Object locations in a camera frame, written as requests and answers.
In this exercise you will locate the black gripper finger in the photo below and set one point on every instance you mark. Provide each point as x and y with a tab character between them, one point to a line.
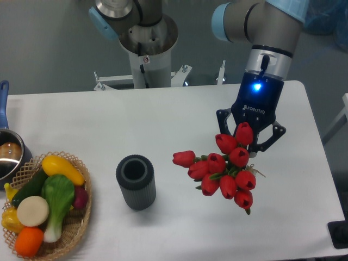
277	132
222	118

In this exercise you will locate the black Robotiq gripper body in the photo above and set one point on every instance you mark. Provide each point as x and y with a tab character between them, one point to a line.
257	101

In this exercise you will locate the red tulip bouquet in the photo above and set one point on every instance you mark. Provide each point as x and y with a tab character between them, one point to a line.
228	171

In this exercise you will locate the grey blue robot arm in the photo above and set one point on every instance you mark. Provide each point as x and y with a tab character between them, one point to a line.
272	27

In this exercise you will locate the dark grey ribbed vase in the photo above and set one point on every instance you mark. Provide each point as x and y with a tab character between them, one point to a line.
135	176

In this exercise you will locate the blue plastic bag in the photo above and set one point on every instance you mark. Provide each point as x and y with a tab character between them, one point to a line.
328	18

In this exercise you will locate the black box at edge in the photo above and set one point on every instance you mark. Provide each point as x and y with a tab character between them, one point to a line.
338	233

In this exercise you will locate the red radish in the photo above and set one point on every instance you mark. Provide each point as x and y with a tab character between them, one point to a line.
80	198

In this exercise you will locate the yellow squash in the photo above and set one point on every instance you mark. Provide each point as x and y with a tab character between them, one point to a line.
54	165

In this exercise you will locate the green bok choy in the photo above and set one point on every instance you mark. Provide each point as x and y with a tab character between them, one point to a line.
58	191

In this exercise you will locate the green cucumber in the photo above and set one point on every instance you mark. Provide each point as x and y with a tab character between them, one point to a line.
31	188

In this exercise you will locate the beige round bun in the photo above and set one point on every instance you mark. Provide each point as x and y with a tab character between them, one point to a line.
33	211

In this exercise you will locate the yellow banana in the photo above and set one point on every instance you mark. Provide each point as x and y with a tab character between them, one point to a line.
10	191

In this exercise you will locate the orange fruit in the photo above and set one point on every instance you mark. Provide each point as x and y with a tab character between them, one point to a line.
29	241

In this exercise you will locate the woven wicker basket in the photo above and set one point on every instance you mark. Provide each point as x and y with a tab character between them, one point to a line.
74	224

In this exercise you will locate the yellow bell pepper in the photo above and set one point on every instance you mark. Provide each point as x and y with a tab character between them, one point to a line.
10	220

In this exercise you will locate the white frame at right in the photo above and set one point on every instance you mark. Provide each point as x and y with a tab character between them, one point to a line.
337	123

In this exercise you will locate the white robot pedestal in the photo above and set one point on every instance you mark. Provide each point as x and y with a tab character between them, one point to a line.
149	51

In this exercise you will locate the blue handled saucepan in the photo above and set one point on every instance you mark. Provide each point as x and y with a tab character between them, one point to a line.
14	152

